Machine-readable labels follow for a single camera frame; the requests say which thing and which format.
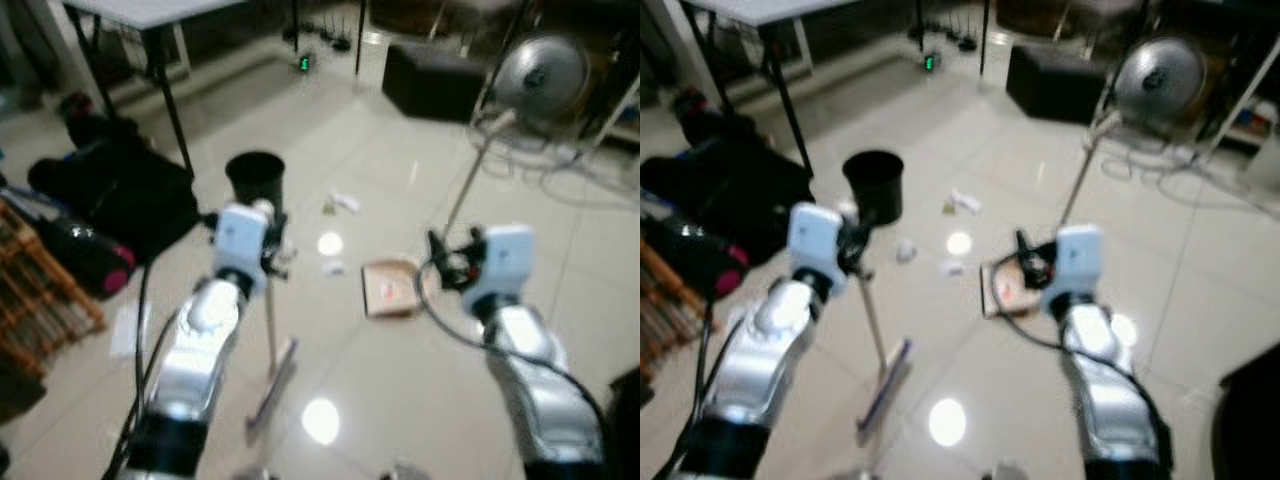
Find pink long-handled dustpan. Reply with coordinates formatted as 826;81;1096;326
982;108;1123;321
361;107;521;321

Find broom with purple bristles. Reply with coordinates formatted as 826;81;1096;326
244;198;301;437
838;198;914;447

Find silver floor fan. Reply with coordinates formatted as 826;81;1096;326
470;33;601;166
1095;35;1216;166

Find black waste bin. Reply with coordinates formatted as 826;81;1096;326
224;150;287;219
842;150;906;226

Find black bag magenta trim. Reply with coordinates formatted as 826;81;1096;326
650;225;756;301
40;215;138;301

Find black ottoman box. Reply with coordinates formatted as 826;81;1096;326
381;42;491;123
1005;43;1116;126

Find black pink box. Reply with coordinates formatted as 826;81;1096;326
672;88;751;141
58;90;141;146

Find wooden rack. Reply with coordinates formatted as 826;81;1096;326
640;240;713;386
0;195;106;376

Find grey table black legs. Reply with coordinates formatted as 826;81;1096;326
62;0;366;181
680;0;991;181

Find black chair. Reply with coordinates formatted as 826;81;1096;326
608;370;641;480
1210;343;1280;480

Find white storage shelf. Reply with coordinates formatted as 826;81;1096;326
1200;40;1280;161

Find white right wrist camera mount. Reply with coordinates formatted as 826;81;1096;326
462;225;536;319
1040;224;1104;306

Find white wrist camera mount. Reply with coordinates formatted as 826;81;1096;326
462;225;536;319
214;204;271;279
1040;224;1104;306
787;203;846;291

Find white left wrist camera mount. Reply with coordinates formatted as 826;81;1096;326
214;204;271;279
787;203;846;291

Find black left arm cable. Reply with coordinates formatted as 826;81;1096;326
680;300;723;480
100;260;163;480

